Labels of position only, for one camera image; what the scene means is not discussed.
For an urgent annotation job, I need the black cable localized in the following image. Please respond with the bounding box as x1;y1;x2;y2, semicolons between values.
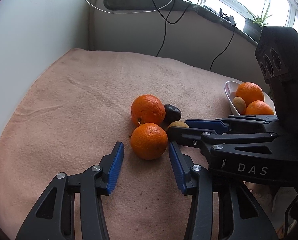
209;26;236;73
110;0;192;58

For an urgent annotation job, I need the black right camera box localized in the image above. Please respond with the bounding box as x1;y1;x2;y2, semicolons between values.
255;27;298;132

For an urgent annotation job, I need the small brown kiwi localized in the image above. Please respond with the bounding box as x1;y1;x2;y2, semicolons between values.
166;121;189;131

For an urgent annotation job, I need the small mandarin with stem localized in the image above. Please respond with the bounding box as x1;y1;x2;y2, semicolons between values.
131;94;166;127

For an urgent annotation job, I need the large orange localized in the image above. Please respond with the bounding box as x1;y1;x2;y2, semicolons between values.
236;82;264;107
245;100;274;115

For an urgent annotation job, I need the black device on windowsill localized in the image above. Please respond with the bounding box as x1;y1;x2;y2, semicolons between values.
213;8;236;27

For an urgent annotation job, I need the floral white plate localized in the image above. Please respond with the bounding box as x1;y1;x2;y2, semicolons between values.
224;80;276;115

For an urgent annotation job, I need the green windowsill mat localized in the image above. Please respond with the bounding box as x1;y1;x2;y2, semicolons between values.
103;0;257;46

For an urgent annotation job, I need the brown kiwi fruit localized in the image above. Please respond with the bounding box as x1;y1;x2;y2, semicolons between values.
232;96;246;115

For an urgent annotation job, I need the dark purple plum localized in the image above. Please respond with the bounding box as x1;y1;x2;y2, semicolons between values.
163;104;182;125

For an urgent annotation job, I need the pink towel mat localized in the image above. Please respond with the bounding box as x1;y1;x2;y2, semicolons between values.
0;49;231;239

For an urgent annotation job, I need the potted spider plant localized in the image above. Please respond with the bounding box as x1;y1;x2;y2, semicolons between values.
238;3;272;43

